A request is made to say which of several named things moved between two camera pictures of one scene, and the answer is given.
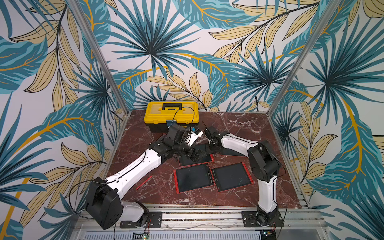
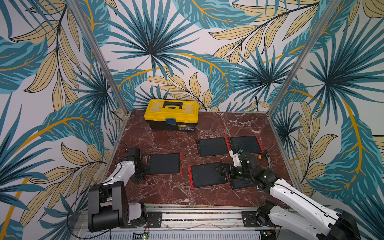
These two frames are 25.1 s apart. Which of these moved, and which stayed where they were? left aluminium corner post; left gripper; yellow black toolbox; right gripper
Moved: right gripper; left gripper
Stayed: yellow black toolbox; left aluminium corner post
